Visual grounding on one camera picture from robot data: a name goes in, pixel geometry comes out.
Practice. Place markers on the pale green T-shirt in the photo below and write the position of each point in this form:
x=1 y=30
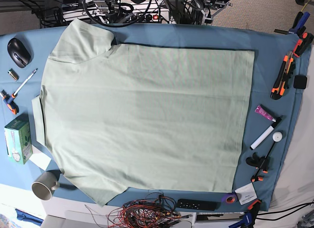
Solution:
x=126 y=115

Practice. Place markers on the black power strip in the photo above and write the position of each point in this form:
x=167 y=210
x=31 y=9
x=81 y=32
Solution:
x=148 y=18

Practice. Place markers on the black remote control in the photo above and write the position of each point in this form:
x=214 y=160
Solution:
x=197 y=204

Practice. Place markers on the purple glue tube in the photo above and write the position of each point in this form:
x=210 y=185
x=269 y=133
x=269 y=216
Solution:
x=261 y=111

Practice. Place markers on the white black marker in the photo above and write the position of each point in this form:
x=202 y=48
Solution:
x=267 y=132

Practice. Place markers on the black orange bar clamp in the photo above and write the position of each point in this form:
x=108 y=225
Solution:
x=260 y=163

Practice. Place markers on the purple tape roll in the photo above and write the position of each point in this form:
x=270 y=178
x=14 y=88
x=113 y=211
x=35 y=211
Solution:
x=229 y=198

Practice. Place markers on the blue table cloth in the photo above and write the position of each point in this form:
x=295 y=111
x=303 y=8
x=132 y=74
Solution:
x=270 y=50

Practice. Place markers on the orange black utility knife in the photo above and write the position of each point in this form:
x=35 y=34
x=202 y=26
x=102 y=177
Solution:
x=286 y=70

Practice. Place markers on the white paper card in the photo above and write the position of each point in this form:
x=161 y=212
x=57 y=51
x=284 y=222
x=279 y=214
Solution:
x=246 y=194

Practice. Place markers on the white round cap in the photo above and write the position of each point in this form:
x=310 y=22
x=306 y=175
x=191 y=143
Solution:
x=277 y=136

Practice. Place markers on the white paper sheet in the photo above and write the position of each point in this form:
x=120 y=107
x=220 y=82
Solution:
x=39 y=158

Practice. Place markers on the white ballpoint pen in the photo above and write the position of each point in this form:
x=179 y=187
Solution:
x=24 y=82

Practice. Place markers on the grey ceramic mug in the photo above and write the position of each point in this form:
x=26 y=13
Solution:
x=45 y=185

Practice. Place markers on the green tea box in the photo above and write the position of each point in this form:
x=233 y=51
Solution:
x=18 y=139

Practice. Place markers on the blue black bar clamp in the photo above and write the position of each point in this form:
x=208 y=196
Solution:
x=249 y=217

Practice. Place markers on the blue orange screwdriver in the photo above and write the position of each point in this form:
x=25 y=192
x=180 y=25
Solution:
x=9 y=101

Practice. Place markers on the black square pad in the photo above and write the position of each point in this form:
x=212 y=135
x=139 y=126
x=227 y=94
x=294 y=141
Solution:
x=300 y=82

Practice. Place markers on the black computer mouse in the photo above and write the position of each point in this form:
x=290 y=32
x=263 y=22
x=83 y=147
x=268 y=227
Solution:
x=18 y=53

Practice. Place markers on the small battery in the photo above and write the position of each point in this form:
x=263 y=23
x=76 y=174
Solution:
x=13 y=74

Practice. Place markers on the orange black spring clamp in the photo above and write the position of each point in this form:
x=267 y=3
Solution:
x=304 y=41

